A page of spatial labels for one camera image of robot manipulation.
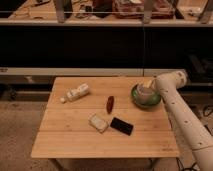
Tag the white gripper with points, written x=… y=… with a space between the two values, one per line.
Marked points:
x=150 y=84

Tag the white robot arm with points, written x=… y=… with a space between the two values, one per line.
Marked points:
x=198 y=138

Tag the black rectangular case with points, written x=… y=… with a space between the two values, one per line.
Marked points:
x=121 y=126

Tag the green saucer plate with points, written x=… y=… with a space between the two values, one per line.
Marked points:
x=152 y=102

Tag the red oblong object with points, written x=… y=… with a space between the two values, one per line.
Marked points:
x=110 y=104

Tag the white plastic bottle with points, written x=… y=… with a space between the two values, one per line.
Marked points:
x=74 y=94

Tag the white ceramic cup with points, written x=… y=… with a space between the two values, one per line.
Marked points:
x=144 y=93

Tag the white rectangular sponge block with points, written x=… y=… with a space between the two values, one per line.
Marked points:
x=98 y=123

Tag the wooden table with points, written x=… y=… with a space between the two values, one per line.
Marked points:
x=65 y=131

